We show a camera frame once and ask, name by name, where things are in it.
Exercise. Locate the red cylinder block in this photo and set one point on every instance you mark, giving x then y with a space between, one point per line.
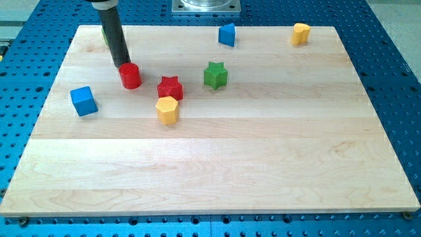
130 76

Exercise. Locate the light wooden board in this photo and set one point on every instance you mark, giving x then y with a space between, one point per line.
292 131

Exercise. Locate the green star block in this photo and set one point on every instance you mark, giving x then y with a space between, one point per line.
215 75

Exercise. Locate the yellow hexagon block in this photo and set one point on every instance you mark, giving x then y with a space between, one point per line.
167 110

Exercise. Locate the red star block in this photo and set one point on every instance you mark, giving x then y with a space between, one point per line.
170 86

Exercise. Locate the blue triangle block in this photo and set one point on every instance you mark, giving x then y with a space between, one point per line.
226 34

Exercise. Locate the yellow heart block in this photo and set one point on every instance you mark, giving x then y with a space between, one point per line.
300 33

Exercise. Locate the blue cube block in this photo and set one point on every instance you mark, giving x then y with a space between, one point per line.
83 101

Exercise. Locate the green block behind tool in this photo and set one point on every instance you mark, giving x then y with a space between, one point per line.
104 37

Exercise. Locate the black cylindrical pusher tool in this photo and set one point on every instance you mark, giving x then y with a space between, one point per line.
110 21

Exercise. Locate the blue perforated metal table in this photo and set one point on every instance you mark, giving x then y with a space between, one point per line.
34 58

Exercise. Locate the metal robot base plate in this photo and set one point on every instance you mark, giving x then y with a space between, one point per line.
205 7

